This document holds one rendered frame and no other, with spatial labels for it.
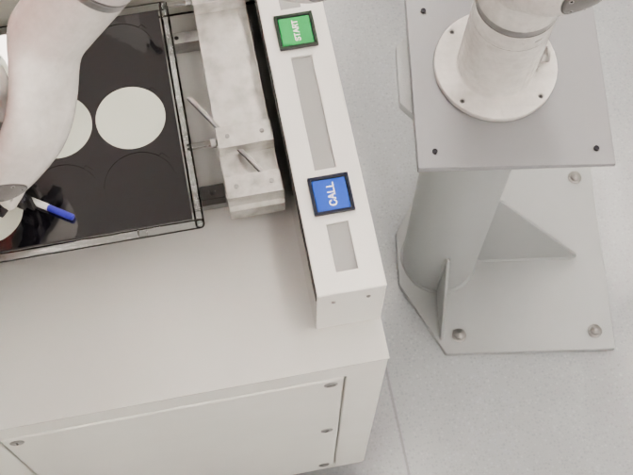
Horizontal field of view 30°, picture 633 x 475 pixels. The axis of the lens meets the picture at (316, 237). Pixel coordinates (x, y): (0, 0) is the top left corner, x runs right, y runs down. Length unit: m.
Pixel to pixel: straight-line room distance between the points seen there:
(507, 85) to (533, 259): 0.89
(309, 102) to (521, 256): 1.04
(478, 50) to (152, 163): 0.50
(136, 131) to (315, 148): 0.27
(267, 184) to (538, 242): 0.99
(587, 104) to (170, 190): 0.65
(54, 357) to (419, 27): 0.75
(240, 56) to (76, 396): 0.55
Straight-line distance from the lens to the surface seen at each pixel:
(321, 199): 1.59
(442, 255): 2.37
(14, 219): 1.70
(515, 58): 1.72
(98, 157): 1.71
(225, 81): 1.77
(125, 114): 1.74
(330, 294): 1.55
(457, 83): 1.82
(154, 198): 1.68
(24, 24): 1.32
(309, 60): 1.70
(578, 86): 1.87
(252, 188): 1.66
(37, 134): 1.35
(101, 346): 1.69
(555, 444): 2.53
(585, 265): 2.64
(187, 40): 1.85
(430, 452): 2.48
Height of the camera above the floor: 2.42
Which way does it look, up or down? 68 degrees down
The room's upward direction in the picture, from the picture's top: 2 degrees clockwise
